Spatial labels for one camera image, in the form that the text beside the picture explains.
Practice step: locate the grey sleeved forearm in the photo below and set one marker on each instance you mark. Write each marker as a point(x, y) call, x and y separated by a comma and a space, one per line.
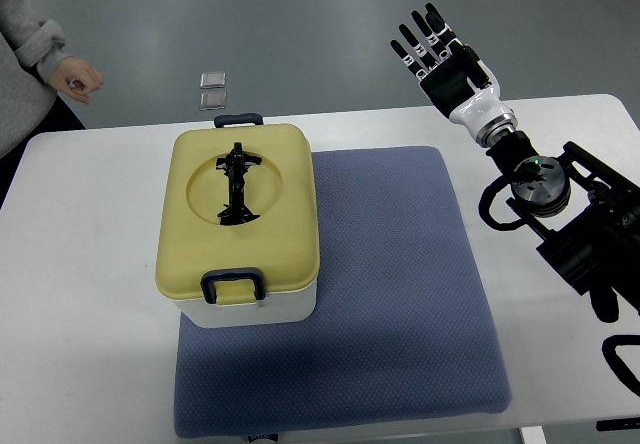
point(27, 43)

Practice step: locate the metal floor plate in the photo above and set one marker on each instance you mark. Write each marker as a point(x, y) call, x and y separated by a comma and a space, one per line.
point(213, 100)
point(212, 79)

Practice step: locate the white storage box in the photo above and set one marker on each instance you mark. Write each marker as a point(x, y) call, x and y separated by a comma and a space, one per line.
point(237, 306)

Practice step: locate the upper metal floor plate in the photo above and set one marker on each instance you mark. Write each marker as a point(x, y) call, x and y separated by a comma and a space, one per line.
point(212, 79)

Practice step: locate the person's bare hand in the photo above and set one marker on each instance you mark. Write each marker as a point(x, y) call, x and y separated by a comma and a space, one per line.
point(77, 79)

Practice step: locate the black table bracket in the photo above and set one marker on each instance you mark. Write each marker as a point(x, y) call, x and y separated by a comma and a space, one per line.
point(623, 424)

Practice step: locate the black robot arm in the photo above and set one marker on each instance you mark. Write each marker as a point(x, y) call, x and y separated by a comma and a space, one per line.
point(585, 213)

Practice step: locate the lower metal floor plate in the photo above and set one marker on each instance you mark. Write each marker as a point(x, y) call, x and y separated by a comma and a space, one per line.
point(213, 100)

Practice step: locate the blue padded mat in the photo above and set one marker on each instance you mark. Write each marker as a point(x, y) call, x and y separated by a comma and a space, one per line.
point(401, 329)

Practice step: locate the yellow storage box lid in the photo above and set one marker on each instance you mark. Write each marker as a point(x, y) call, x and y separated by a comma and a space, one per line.
point(240, 219)

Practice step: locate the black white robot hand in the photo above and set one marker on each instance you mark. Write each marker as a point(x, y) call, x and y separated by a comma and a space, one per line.
point(453, 77)

